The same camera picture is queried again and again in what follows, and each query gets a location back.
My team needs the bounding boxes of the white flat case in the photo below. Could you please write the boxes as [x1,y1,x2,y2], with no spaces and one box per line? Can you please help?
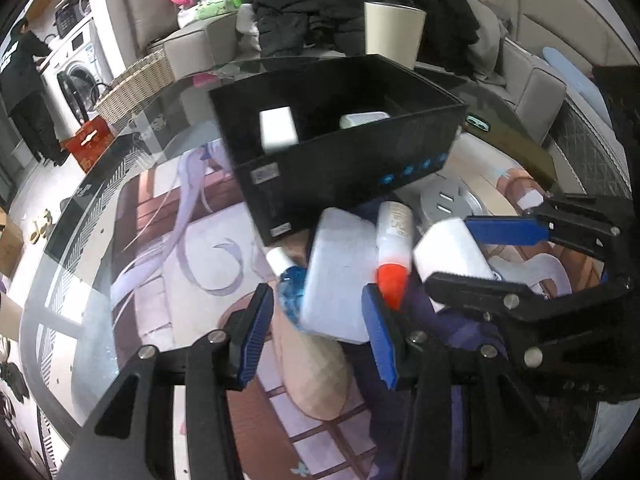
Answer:
[339,111,391,130]

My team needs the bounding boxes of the light blue flat board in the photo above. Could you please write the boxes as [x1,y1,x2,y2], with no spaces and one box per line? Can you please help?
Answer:
[542,46,613,126]

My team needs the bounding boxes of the grey cushion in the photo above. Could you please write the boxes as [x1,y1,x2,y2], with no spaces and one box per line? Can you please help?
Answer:
[118,0,187,58]

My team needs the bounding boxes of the blue and white bottle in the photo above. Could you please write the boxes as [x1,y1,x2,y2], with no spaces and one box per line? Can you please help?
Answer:
[265,247,308,331]

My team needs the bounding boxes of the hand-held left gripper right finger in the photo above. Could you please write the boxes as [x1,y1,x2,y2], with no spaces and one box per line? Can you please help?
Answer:
[361,282,581,480]

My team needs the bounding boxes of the grey round device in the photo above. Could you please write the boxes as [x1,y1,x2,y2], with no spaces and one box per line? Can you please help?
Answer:
[417,175,488,231]

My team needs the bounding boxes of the white bottle with orange cap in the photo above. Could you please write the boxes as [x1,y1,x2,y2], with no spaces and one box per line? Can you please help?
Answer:
[375,201,416,311]

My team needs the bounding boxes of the cream tumbler cup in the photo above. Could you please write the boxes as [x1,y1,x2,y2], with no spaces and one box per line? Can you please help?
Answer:
[363,1,427,70]

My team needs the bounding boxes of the white washing machine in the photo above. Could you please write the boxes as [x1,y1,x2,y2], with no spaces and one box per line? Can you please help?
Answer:
[40,22,113,138]

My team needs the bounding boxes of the white cloth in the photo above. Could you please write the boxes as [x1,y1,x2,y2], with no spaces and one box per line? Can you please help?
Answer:
[235,4,262,52]

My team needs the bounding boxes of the black coat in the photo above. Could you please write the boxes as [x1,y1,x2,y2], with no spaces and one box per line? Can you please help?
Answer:
[385,0,481,81]

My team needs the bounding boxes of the beige sofa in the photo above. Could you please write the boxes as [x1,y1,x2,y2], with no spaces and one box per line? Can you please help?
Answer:
[82,0,640,146]

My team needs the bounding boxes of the wicker basket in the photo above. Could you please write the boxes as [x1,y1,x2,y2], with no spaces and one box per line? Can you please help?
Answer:
[95,50,176,133]

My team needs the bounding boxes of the printed desk mat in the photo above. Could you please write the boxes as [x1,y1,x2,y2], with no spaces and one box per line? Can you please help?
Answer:
[110,140,611,480]

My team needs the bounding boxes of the black cardboard box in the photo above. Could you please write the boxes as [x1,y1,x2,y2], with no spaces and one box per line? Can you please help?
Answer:
[207,55,468,247]

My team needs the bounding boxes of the black puffer jacket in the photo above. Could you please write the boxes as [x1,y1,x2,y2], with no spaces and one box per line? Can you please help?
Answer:
[250,0,396,58]

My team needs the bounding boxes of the red gift box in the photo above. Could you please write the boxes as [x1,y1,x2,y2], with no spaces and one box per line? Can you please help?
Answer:
[65,116,118,173]

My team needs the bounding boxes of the olive green book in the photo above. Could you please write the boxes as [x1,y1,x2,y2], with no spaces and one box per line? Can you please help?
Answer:
[462,110,558,188]

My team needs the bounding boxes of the white roll item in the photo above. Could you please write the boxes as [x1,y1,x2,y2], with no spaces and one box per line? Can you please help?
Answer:
[412,218,493,286]

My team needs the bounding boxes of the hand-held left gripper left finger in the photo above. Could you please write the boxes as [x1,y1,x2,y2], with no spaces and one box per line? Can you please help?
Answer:
[57,284,275,480]

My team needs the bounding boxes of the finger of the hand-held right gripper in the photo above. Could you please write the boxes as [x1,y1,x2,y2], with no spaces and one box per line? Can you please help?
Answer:
[424,270,634,367]
[464,196,627,263]

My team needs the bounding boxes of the green wet wipes pack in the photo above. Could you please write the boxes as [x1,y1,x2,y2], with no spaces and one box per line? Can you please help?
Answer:
[196,0,241,21]

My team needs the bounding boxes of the white rectangular charger block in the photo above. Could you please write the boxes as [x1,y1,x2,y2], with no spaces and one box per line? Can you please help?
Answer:
[259,106,300,155]

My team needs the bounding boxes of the beige slippers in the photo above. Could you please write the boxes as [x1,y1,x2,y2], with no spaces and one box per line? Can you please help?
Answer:
[29,209,55,245]

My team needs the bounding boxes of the white power bank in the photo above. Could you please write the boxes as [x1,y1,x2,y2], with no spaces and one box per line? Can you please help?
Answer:
[299,208,381,345]

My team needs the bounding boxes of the brown cardboard box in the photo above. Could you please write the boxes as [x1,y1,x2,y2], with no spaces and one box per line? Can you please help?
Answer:
[0,212,24,278]

